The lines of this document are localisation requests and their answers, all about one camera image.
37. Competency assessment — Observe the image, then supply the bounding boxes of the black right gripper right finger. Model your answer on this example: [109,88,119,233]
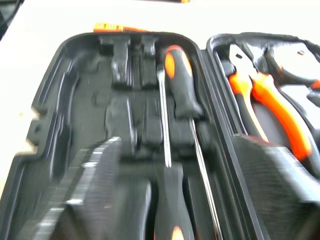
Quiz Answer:
[234,134,320,240]

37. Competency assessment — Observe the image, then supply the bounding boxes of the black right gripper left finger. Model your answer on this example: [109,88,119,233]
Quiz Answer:
[32,136,152,240]

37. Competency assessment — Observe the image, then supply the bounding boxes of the black plastic tool case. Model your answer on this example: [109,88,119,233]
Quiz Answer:
[0,31,320,240]

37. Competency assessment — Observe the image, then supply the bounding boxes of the orange utility knife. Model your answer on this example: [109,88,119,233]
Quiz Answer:
[93,21,153,34]

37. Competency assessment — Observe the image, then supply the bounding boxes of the short black orange screwdriver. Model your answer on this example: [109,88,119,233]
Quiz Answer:
[152,62,197,240]

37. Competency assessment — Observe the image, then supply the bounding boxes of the long black orange screwdriver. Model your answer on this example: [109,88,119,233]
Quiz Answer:
[163,44,225,240]

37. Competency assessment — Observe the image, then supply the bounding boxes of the orange handled pliers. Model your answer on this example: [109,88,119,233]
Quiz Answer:
[226,42,315,162]

